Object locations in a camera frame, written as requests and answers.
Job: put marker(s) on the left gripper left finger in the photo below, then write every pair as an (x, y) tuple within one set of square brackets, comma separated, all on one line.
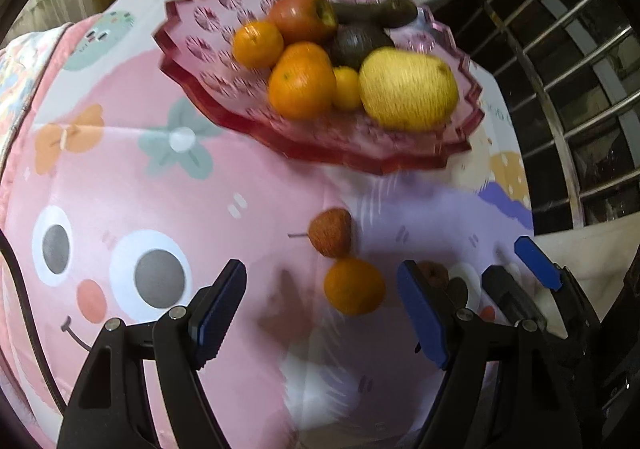
[(109, 406)]

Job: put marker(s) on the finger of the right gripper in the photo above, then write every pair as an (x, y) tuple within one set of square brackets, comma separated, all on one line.
[(512, 300), (572, 302)]

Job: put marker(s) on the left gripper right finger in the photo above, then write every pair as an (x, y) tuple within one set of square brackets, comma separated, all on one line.
[(460, 344)]

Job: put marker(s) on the red lychee with stem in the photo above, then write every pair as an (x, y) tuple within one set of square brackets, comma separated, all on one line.
[(330, 233)]

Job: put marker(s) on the yellow pear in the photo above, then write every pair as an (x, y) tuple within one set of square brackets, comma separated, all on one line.
[(407, 91)]

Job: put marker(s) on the small yellow-orange kumquat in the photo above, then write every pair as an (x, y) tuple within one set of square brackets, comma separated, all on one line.
[(347, 91)]

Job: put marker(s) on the large tangerine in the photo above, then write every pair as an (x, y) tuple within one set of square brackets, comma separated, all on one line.
[(302, 84)]

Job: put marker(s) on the dark avocado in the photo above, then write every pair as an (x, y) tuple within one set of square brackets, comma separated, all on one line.
[(353, 43)]

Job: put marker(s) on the blackened banana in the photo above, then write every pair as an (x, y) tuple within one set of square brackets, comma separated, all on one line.
[(385, 14)]

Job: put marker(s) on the red apple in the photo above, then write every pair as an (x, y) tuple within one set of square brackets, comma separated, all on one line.
[(303, 20)]

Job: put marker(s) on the orange tangerine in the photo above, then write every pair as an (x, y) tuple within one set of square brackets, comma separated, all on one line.
[(257, 44)]

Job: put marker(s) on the white floral curtain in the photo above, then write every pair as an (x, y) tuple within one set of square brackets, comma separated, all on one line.
[(598, 256)]

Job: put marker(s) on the cartoon printed tablecloth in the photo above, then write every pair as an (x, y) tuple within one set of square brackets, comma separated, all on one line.
[(153, 211)]

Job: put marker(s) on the metal window grille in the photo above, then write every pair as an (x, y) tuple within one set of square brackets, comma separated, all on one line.
[(568, 71)]

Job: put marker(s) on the floral quilt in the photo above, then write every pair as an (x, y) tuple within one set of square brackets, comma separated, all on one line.
[(23, 62)]

